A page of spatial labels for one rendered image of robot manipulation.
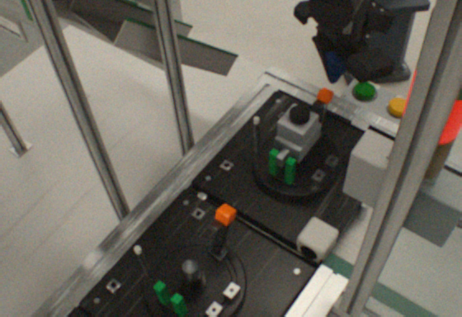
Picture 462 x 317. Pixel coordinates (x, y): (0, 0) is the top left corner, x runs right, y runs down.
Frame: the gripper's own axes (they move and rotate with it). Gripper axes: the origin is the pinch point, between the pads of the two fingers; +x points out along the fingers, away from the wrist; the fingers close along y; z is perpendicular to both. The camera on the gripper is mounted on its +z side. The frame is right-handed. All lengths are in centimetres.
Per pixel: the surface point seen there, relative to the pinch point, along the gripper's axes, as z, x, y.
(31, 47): -44, 106, 190
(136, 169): -29.6, 26.6, 14.9
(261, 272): -21.1, 16.2, -19.1
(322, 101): -3.4, 4.2, -2.5
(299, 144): -10.6, 5.1, -8.3
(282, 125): -12.2, 3.1, -5.8
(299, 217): -12.2, 15.0, -13.7
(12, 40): -54, 107, 202
